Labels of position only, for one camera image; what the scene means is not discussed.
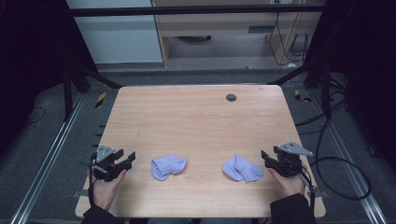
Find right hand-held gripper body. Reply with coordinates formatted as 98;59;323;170
273;141;314;179

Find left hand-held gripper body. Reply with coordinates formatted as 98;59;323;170
88;144;125;183

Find lavender sock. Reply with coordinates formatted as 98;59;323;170
221;154;264;184
150;154;188;182

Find person's right hand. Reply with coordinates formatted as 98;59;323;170
267;167;306;200

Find person's left hand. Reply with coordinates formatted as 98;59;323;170
89;167;129;212

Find yellow black hazard tape piece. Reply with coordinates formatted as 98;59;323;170
293;89;313;104
94;91;107;109

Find white cabinet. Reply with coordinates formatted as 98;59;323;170
65;0;164;64

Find dark curtain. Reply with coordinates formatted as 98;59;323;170
0;0;96;152
306;0;396;174

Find light wooden desk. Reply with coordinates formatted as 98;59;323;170
151;0;326;68

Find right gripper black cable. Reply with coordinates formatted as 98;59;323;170
299;164;318;216

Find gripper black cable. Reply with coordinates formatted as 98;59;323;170
78;151;98;208
299;164;318;216

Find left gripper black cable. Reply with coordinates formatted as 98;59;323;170
78;151;98;208

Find aluminium floor rail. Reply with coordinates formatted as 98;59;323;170
308;89;389;224
9;92;87;224

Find black frame post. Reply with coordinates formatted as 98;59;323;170
321;62;332;119
63;65;75;122

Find thin black floor cable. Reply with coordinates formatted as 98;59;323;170
24;106;47;126

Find looped black floor cable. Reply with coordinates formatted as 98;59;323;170
310;118;372;202

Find black diagonal frame strut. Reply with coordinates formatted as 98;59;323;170
74;63;124;90
268;60;316;87

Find hanging black desk cable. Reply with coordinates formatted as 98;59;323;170
268;11;310;67

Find black horizontal frame bar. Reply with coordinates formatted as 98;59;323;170
69;4;326;17

